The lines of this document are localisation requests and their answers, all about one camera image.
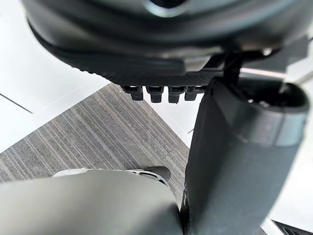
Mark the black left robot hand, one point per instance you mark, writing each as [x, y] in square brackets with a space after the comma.
[232, 159]

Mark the silver left robot leg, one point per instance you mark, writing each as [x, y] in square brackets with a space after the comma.
[85, 208]

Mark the dark left robot foot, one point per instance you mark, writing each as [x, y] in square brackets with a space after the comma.
[160, 171]

